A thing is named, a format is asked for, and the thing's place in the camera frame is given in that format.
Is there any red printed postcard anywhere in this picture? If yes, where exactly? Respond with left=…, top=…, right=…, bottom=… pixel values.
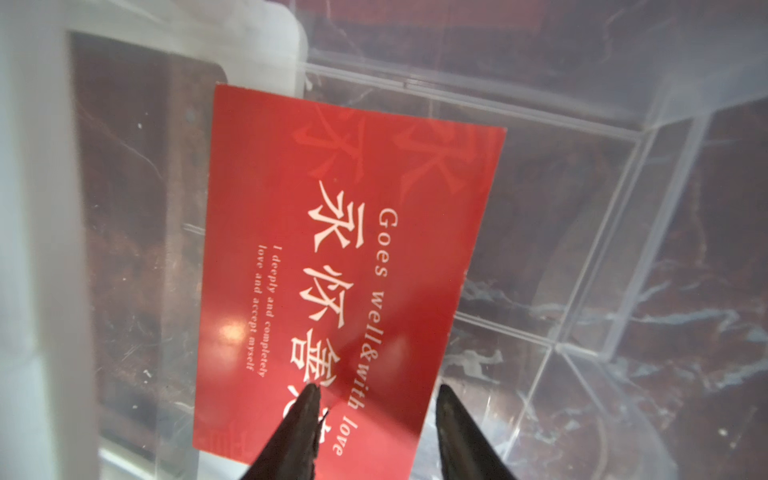
left=193, top=85, right=506, bottom=479

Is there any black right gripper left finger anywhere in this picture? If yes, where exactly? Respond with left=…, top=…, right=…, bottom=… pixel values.
left=241, top=383, right=325, bottom=480

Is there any white plastic drawer organizer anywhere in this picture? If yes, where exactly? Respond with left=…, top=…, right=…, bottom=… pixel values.
left=1, top=1, right=307, bottom=479

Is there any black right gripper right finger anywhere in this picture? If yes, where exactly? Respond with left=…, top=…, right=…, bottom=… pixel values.
left=436, top=384, right=515, bottom=480

